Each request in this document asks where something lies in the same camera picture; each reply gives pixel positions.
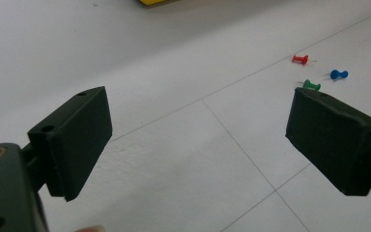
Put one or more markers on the green pushpin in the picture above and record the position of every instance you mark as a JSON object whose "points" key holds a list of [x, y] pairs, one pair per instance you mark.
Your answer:
{"points": [[310, 85]]}

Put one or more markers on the blue pushpin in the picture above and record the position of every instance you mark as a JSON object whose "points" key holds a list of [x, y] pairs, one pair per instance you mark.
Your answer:
{"points": [[336, 74]]}

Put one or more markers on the red pushpin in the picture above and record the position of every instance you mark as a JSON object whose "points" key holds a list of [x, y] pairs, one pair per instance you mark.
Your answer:
{"points": [[300, 59]]}

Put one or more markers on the yellow plastic box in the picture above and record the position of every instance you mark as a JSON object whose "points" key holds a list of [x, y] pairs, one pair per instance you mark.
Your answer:
{"points": [[153, 1]]}

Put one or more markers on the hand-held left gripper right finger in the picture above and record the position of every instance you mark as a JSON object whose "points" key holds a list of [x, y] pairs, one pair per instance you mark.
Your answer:
{"points": [[338, 141]]}

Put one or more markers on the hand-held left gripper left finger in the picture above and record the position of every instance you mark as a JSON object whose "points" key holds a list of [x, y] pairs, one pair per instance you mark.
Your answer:
{"points": [[77, 138]]}

